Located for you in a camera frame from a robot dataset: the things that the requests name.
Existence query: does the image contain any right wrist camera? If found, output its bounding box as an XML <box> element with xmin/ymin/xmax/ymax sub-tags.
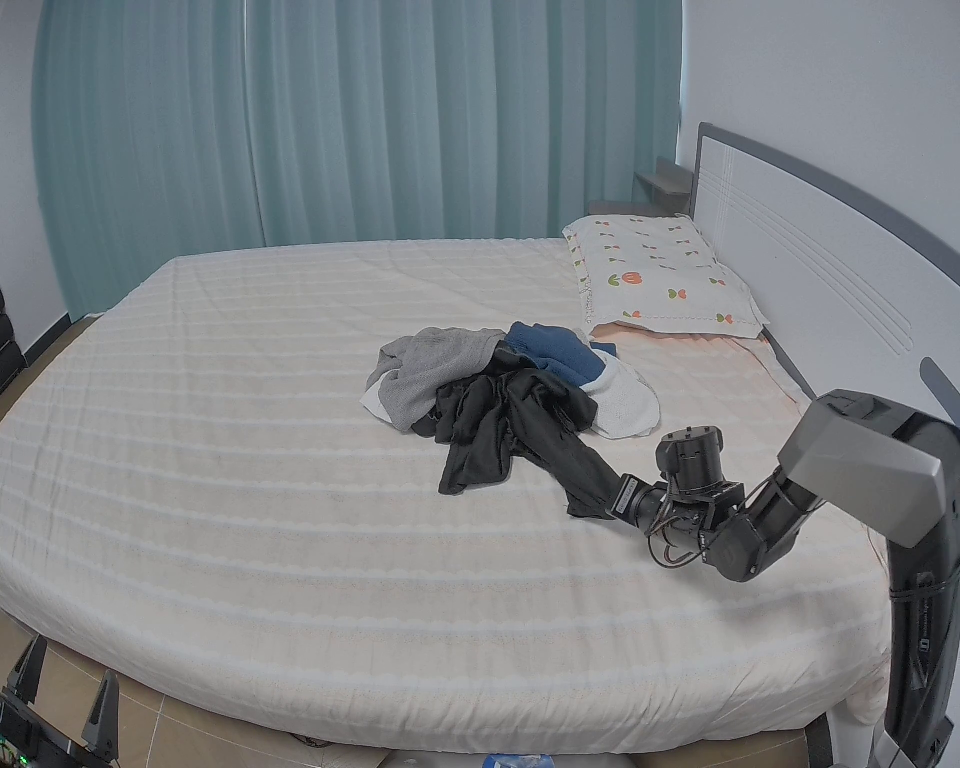
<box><xmin>656</xmin><ymin>426</ymin><xmax>747</xmax><ymax>505</ymax></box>

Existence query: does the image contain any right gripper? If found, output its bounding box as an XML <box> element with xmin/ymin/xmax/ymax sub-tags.
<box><xmin>606</xmin><ymin>471</ymin><xmax>669</xmax><ymax>530</ymax></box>

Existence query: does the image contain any black T-shirt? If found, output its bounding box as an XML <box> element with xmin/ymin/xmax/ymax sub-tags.
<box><xmin>433</xmin><ymin>369</ymin><xmax>627</xmax><ymax>520</ymax></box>

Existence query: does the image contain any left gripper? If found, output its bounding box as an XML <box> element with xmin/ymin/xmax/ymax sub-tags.
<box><xmin>0</xmin><ymin>633</ymin><xmax>125</xmax><ymax>768</ymax></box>

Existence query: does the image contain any bed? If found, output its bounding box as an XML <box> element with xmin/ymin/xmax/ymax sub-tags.
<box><xmin>0</xmin><ymin>122</ymin><xmax>960</xmax><ymax>753</ymax></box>

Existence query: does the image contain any black chest of drawers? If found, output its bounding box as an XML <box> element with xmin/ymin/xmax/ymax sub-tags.
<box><xmin>0</xmin><ymin>288</ymin><xmax>25</xmax><ymax>395</ymax></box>

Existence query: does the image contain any grey bedside table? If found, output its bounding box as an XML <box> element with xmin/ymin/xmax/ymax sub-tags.
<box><xmin>588</xmin><ymin>157</ymin><xmax>695</xmax><ymax>219</ymax></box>

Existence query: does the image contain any pile of clothes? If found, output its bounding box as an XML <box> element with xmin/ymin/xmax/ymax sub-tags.
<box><xmin>360</xmin><ymin>322</ymin><xmax>663</xmax><ymax>440</ymax></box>

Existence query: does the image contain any white printed pillow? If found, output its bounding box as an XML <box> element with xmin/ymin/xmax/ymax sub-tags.
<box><xmin>562</xmin><ymin>213</ymin><xmax>771</xmax><ymax>340</ymax></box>

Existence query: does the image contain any blue-green curtain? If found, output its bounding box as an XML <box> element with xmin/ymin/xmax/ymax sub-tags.
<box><xmin>247</xmin><ymin>0</ymin><xmax>685</xmax><ymax>247</ymax></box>
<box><xmin>33</xmin><ymin>0</ymin><xmax>264</xmax><ymax>318</ymax></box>

